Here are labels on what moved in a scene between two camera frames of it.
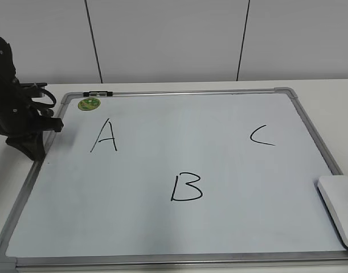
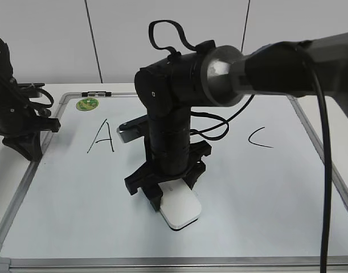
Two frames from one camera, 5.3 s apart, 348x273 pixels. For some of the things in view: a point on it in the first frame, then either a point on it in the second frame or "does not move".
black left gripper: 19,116 does not move
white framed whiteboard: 221,180 does not move
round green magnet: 89,103 does not move
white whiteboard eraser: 338,193 to 180,206
